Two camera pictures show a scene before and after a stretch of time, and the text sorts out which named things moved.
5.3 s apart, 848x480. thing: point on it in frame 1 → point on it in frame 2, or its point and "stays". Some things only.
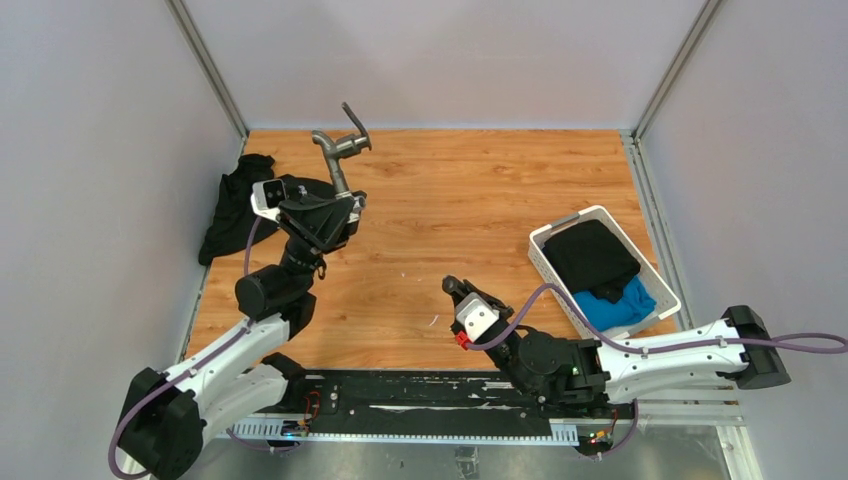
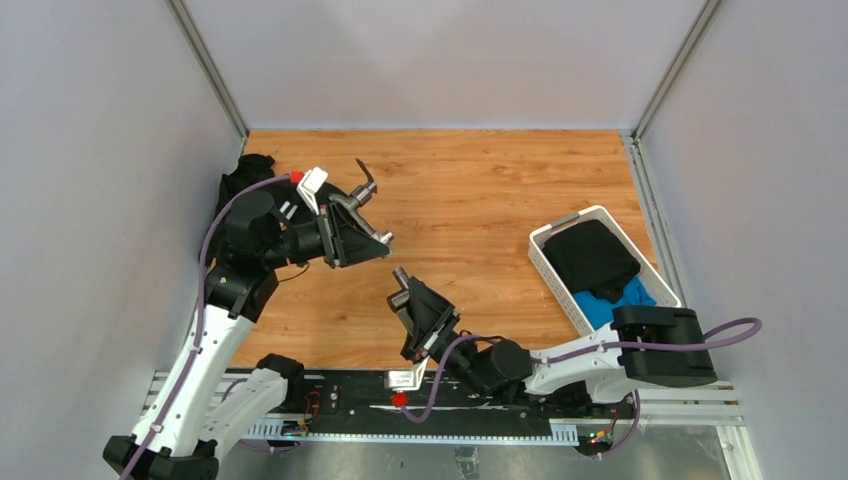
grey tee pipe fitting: x=359 y=203 → x=382 y=237
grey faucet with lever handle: x=345 y=147 → x=358 y=197
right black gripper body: x=504 y=312 → x=437 y=340
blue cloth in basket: x=633 y=305 stays
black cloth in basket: x=590 y=260 stays
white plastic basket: x=648 y=276 stays
